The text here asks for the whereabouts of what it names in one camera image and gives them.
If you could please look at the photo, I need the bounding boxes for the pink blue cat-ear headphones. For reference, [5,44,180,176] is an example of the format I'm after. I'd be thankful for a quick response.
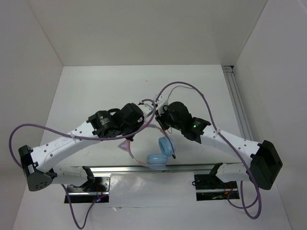
[118,124,176,169]

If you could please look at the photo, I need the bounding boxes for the thin black headphone cable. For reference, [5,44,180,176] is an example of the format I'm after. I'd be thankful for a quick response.
[165,85,195,159]

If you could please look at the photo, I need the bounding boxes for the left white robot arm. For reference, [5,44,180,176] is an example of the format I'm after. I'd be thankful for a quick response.
[18,103,156,191]

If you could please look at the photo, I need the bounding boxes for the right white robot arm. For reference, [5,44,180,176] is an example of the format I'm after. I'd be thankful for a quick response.
[155,102,283,190]

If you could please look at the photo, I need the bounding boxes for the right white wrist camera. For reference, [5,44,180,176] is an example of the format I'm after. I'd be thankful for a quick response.
[153,95,168,115]

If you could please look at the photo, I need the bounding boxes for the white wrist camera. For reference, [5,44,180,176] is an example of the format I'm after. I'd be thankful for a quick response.
[138,99,156,119]
[153,95,168,115]

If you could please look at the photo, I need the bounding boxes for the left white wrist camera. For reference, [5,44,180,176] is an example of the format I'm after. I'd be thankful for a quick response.
[138,99,156,119]

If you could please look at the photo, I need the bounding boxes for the aluminium rail at front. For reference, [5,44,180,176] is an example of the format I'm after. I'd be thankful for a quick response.
[67,163,250,173]

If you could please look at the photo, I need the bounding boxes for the aluminium rail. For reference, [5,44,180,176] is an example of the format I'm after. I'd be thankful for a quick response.
[222,66,254,140]
[67,163,250,173]

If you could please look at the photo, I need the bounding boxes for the aluminium rail at right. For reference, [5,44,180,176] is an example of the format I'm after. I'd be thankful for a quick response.
[222,66,254,140]

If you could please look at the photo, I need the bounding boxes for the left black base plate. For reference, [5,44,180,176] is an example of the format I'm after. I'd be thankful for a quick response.
[66,174,111,204]

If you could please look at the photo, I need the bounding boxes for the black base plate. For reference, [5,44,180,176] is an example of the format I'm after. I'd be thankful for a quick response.
[191,174,240,201]
[66,174,111,204]

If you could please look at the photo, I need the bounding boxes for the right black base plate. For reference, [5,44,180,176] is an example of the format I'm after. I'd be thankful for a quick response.
[191,174,240,201]

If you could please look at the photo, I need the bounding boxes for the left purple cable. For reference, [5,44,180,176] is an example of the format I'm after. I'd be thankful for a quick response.
[9,98,156,229]

